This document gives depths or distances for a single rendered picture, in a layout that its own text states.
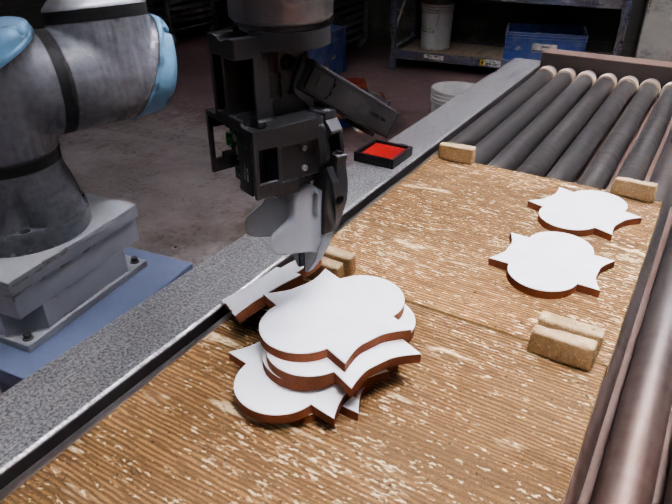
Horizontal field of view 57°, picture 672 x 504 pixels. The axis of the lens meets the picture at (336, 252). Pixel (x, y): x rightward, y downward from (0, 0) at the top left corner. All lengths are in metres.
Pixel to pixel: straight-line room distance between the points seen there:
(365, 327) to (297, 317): 0.06
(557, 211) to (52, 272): 0.63
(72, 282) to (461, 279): 0.46
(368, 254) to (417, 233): 0.08
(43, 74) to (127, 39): 0.10
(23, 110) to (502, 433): 0.57
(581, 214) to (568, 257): 0.12
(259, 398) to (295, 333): 0.06
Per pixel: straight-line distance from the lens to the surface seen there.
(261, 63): 0.45
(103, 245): 0.81
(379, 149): 1.08
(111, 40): 0.76
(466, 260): 0.75
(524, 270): 0.72
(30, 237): 0.76
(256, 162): 0.44
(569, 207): 0.89
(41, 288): 0.76
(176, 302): 0.72
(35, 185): 0.76
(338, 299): 0.57
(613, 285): 0.75
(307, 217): 0.50
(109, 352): 0.67
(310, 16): 0.44
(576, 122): 1.35
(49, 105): 0.74
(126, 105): 0.78
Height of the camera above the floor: 1.31
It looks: 30 degrees down
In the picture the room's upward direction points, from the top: straight up
